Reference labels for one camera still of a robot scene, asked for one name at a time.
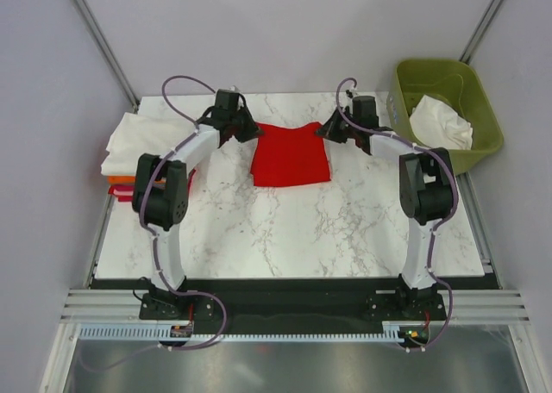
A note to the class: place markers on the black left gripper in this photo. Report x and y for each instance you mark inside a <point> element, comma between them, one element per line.
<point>253,130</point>

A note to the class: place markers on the white slotted cable duct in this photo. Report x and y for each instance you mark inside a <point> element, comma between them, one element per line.
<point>253,328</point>

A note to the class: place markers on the green plastic bin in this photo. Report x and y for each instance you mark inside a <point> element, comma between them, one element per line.
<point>451,82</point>

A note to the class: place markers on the right aluminium frame post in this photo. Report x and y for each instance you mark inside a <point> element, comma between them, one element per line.
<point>487,19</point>

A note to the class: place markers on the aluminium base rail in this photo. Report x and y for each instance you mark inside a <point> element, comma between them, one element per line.
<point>470,307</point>

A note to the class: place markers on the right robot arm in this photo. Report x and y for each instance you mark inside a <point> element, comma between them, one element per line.
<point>428,194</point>

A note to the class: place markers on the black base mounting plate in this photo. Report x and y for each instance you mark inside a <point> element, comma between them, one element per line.
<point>370,299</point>

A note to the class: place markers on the white folded t shirt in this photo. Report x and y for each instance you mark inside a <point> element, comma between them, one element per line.
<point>139,134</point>

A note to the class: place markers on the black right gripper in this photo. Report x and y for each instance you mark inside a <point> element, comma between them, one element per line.
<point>329,129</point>

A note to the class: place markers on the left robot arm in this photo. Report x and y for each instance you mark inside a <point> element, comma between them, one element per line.
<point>161,190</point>

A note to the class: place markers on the left aluminium frame post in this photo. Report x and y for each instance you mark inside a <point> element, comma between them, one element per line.
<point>93,27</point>

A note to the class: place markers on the aluminium frame post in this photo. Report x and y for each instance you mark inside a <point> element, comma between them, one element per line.
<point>487,19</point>
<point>93,27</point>

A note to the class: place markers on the white crumpled t shirt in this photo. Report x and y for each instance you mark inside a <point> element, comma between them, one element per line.
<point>436,124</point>

